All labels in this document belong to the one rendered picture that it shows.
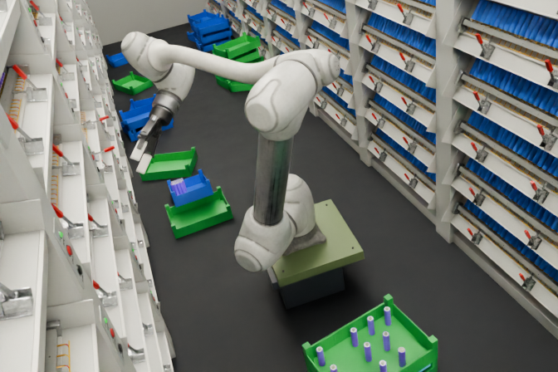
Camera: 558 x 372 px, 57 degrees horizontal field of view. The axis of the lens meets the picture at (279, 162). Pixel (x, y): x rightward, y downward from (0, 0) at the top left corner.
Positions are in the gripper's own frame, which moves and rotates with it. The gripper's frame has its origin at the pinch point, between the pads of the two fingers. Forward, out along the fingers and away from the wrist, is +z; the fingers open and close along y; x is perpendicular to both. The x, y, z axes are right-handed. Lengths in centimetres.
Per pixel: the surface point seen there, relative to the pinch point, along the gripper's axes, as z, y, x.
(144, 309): 42.0, 11.9, -18.6
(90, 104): -25, 31, 36
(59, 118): 4.8, -33.6, 15.6
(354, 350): 34, -15, -81
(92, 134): -9.3, 17.7, 24.6
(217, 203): -21, 99, -21
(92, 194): 17.5, -14.8, 4.5
